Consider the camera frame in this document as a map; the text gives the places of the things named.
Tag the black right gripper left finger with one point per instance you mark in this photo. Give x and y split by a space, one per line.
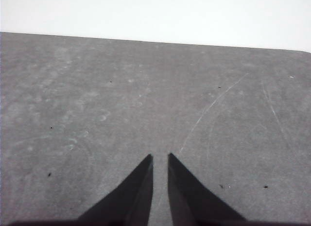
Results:
131 199

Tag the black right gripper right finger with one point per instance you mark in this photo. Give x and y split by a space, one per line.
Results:
189 199

